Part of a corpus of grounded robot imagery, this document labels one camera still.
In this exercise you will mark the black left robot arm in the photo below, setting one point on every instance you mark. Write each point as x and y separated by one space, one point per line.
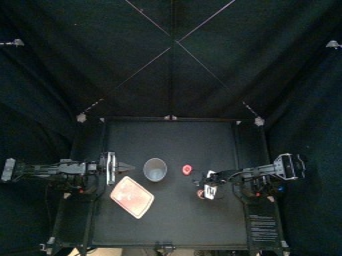
48 169

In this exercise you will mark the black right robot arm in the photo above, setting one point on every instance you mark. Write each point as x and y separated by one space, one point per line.
262 171

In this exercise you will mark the red toy onion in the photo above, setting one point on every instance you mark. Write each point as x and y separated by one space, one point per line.
186 169

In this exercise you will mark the grey bowl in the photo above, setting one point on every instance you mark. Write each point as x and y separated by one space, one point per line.
155 169

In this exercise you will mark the small red white toy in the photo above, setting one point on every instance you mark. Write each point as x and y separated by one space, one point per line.
200 193

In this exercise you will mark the pink rectangular cutting board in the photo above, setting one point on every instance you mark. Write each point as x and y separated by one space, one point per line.
131 197

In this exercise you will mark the black plate with label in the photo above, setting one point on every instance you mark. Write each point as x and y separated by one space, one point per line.
263 226

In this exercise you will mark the black table edge clamp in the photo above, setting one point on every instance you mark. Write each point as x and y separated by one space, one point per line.
166 247

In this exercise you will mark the black cloth backdrop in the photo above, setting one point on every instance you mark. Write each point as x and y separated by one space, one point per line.
134 66

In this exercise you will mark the silver frame bracket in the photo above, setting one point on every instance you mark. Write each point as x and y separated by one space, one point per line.
333 44
170 117
259 121
16 42
80 117

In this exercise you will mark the plain black base plate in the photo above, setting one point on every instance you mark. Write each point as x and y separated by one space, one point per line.
74 220

